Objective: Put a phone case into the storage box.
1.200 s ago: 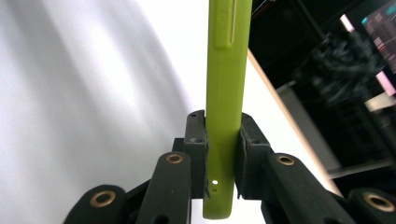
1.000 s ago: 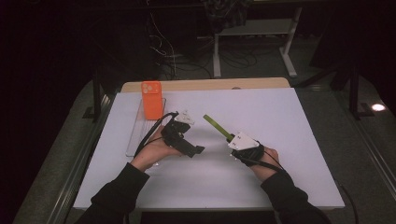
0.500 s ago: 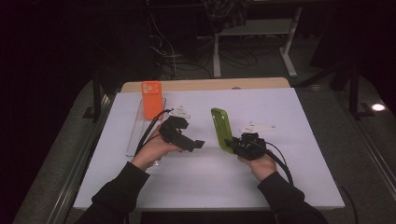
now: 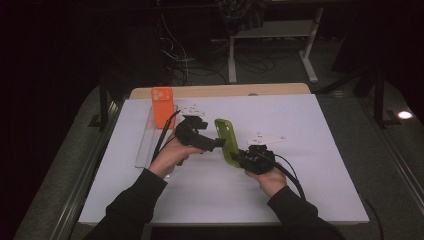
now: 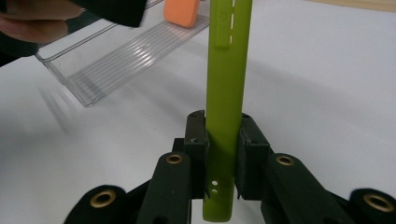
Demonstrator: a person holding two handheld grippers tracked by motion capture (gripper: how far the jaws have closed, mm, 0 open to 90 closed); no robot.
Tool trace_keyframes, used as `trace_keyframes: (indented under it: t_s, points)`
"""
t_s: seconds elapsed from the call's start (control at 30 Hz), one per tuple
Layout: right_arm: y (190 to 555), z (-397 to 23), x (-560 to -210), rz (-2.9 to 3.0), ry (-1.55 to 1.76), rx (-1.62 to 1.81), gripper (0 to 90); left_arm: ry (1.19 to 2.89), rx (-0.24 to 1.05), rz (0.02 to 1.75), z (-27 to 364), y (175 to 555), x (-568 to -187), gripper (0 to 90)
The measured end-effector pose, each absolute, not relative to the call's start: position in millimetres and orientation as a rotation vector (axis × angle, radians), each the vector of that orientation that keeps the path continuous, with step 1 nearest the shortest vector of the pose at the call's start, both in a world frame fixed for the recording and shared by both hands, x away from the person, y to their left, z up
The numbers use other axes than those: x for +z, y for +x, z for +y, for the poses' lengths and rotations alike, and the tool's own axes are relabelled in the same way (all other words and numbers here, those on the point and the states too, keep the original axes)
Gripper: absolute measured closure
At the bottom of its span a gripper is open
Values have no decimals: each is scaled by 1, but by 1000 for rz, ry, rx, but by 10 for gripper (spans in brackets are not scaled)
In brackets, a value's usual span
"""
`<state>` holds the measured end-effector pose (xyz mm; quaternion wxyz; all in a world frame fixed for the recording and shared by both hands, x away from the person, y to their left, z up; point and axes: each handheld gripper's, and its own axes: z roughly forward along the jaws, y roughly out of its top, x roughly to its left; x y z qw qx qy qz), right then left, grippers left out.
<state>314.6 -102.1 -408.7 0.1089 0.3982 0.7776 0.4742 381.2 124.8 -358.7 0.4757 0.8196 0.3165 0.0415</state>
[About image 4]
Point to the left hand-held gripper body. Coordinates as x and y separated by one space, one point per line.
191 135

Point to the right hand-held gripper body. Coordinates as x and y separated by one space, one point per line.
260 161

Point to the green cartoon phone case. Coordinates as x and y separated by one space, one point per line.
228 136

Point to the orange phone case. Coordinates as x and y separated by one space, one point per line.
162 110

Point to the clear plastic rack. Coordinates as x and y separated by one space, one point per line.
146 146

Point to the person's right hand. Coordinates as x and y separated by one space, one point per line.
271 183

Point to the person's left hand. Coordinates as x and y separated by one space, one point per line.
168 158

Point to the wooden table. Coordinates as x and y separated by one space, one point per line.
216 90

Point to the white table board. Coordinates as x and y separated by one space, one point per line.
300 116

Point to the black metal stand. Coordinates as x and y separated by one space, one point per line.
379 100
103 106

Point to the dark hanging cloth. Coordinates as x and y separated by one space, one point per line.
243 13

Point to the white metal desk frame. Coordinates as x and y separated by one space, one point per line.
273 29

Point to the metal floor rail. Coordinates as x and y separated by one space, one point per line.
83 186
400 173

